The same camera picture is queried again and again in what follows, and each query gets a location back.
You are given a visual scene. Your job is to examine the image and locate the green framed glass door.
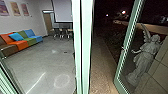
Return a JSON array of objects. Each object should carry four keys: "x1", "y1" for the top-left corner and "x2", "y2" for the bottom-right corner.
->
[{"x1": 0, "y1": 0, "x2": 148, "y2": 94}]

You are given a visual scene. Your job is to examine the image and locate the silver door handle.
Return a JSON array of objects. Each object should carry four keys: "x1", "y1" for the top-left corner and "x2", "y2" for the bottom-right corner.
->
[{"x1": 120, "y1": 46, "x2": 128, "y2": 52}]

